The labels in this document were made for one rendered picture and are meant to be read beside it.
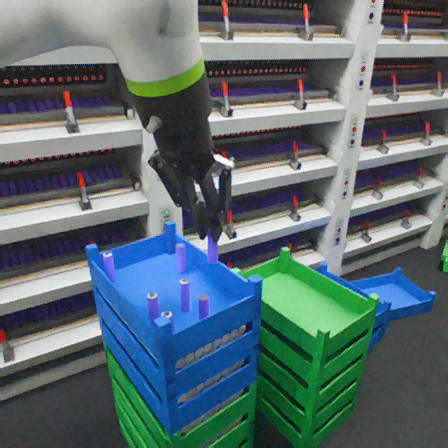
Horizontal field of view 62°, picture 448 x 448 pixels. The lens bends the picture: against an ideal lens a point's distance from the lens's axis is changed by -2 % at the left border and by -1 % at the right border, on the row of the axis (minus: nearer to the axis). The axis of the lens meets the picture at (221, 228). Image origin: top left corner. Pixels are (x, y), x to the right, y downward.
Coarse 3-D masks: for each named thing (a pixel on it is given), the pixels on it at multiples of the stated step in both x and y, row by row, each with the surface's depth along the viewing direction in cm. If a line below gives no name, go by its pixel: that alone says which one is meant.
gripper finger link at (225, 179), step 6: (234, 162) 51; (228, 168) 50; (222, 174) 51; (228, 174) 50; (222, 180) 52; (228, 180) 53; (222, 186) 53; (228, 186) 54; (222, 192) 54; (228, 192) 55; (222, 198) 55; (228, 198) 56; (222, 204) 56; (228, 204) 57; (222, 210) 57
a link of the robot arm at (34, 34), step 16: (0, 0) 33; (16, 0) 35; (32, 0) 36; (48, 0) 36; (0, 16) 34; (16, 16) 35; (32, 16) 36; (48, 16) 37; (0, 32) 34; (16, 32) 35; (32, 32) 37; (48, 32) 38; (64, 32) 39; (0, 48) 35; (16, 48) 36; (32, 48) 38; (48, 48) 41; (0, 64) 37
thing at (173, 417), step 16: (112, 336) 78; (112, 352) 80; (256, 352) 71; (128, 368) 73; (256, 368) 73; (144, 384) 67; (224, 384) 68; (240, 384) 71; (160, 400) 63; (176, 400) 61; (192, 400) 64; (208, 400) 67; (224, 400) 70; (160, 416) 65; (176, 416) 63; (192, 416) 65
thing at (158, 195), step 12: (120, 72) 99; (144, 132) 93; (144, 144) 95; (132, 156) 106; (144, 156) 96; (144, 168) 98; (156, 180) 100; (156, 192) 101; (156, 204) 103; (144, 216) 109; (156, 216) 104; (180, 216) 108; (144, 228) 111; (156, 228) 106; (180, 228) 110
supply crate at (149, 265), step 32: (96, 256) 74; (128, 256) 81; (160, 256) 85; (192, 256) 81; (128, 288) 74; (160, 288) 74; (192, 288) 74; (224, 288) 74; (256, 288) 64; (128, 320) 64; (160, 320) 54; (192, 320) 66; (224, 320) 61; (160, 352) 55; (192, 352) 59
